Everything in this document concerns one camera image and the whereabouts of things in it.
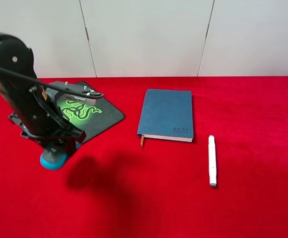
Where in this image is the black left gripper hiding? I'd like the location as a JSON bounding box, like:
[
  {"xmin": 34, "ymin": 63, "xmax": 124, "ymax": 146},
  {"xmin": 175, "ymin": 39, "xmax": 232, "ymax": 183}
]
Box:
[{"xmin": 0, "ymin": 70, "xmax": 86, "ymax": 156}]

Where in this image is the grey blue computer mouse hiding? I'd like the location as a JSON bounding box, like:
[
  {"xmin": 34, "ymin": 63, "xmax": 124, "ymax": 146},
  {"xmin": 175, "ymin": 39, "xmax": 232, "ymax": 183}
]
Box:
[{"xmin": 40, "ymin": 142, "xmax": 81, "ymax": 171}]

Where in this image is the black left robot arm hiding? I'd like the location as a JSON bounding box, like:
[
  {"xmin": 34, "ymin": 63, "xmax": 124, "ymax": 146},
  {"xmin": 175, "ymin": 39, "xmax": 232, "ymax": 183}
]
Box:
[{"xmin": 0, "ymin": 33, "xmax": 86, "ymax": 156}]

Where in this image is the black green Razer mouse pad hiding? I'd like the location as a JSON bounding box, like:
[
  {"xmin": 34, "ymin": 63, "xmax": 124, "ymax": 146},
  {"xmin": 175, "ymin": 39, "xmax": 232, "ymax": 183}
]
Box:
[{"xmin": 46, "ymin": 88, "xmax": 125, "ymax": 143}]

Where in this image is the blue hardcover notebook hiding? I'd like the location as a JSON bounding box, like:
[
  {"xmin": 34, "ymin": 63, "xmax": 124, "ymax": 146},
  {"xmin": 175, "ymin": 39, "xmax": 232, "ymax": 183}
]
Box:
[{"xmin": 137, "ymin": 89, "xmax": 194, "ymax": 147}]

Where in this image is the white pen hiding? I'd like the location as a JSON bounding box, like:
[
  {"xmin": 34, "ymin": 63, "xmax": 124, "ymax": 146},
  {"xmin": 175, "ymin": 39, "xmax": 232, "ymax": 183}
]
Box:
[{"xmin": 208, "ymin": 135, "xmax": 217, "ymax": 188}]

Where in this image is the red velvet tablecloth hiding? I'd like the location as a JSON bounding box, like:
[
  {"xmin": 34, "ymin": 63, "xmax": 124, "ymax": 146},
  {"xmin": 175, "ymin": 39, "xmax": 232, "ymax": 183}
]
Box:
[{"xmin": 0, "ymin": 76, "xmax": 288, "ymax": 238}]

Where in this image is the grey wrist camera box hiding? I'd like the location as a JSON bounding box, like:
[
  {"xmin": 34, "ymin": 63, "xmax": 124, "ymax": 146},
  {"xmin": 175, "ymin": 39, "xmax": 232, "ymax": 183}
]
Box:
[{"xmin": 46, "ymin": 81, "xmax": 97, "ymax": 106}]

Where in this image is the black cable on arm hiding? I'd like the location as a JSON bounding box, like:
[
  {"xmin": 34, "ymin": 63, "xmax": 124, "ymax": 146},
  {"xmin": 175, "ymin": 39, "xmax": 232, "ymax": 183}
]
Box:
[{"xmin": 0, "ymin": 62, "xmax": 104, "ymax": 99}]

